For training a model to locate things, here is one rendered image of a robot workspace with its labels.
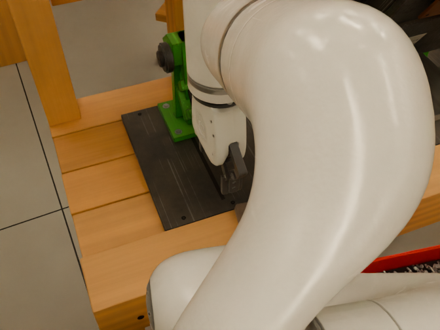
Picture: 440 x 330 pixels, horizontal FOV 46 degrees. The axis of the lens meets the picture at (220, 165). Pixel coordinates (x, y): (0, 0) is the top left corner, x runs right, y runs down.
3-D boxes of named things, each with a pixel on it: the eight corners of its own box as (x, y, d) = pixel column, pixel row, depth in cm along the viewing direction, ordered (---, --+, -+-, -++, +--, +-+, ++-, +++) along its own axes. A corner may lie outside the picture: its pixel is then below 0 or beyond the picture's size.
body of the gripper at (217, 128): (179, 64, 69) (184, 125, 77) (206, 112, 63) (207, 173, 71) (232, 52, 71) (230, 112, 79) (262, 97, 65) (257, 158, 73)
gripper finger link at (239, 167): (218, 120, 70) (217, 146, 75) (240, 161, 66) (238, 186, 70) (226, 118, 71) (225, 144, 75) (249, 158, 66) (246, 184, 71)
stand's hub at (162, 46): (175, 77, 127) (173, 52, 122) (164, 80, 126) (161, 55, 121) (166, 60, 132) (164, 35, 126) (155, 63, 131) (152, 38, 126)
